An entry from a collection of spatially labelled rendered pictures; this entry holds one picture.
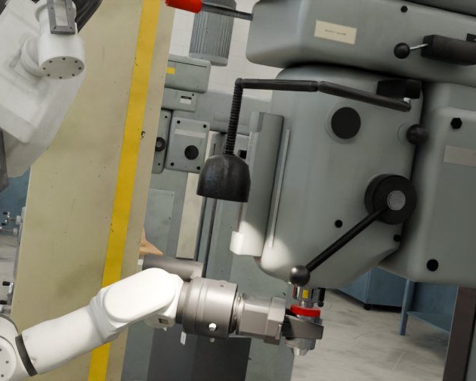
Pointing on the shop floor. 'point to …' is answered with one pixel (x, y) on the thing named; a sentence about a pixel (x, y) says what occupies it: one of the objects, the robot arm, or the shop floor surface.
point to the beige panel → (95, 181)
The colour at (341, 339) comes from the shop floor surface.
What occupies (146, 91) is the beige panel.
